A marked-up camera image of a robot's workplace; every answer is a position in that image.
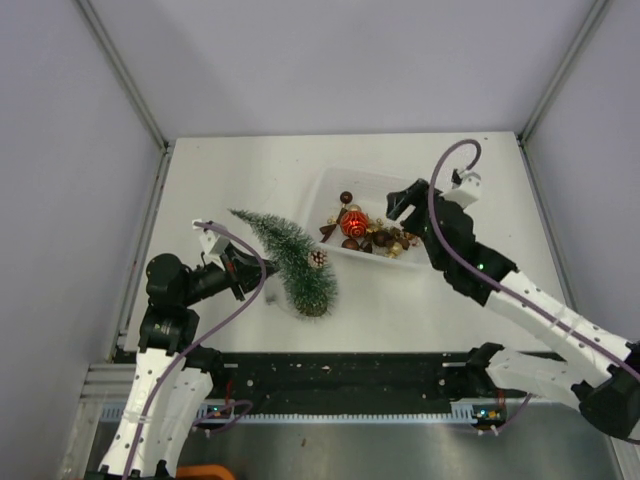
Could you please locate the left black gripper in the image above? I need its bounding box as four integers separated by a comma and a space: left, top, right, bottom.
180, 242, 280, 306

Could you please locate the small green christmas tree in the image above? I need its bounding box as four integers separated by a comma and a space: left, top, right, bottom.
230, 209, 338, 318

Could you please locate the large brown matte bauble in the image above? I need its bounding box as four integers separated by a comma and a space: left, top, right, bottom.
372, 230, 390, 247

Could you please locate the brown pine cone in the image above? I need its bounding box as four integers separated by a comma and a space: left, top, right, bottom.
308, 249, 328, 268

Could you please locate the white plastic basket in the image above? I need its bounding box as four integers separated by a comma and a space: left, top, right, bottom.
299, 167, 430, 270

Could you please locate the red glitter bauble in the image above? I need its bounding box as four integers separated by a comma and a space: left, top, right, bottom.
340, 210, 369, 238

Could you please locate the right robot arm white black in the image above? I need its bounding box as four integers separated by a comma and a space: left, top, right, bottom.
386, 174, 639, 443

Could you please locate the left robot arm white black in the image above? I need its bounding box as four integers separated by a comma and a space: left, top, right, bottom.
85, 244, 277, 479

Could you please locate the dark brown small bauble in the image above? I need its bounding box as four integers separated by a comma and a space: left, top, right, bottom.
340, 191, 353, 204

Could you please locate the orange plastic crate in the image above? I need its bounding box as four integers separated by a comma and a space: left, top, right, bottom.
177, 464, 236, 480

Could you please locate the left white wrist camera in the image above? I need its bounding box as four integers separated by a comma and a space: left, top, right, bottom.
192, 219, 230, 268

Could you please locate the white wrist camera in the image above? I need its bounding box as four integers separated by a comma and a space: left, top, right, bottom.
442, 170, 482, 209
192, 219, 230, 268

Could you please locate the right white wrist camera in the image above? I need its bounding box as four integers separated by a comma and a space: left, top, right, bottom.
442, 170, 482, 209

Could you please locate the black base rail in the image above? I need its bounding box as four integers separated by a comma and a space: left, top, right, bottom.
210, 353, 524, 414

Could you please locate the grey cable duct strip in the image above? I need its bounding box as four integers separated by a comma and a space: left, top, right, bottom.
99, 403, 506, 426

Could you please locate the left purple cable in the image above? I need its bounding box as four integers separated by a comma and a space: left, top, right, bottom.
124, 222, 266, 480

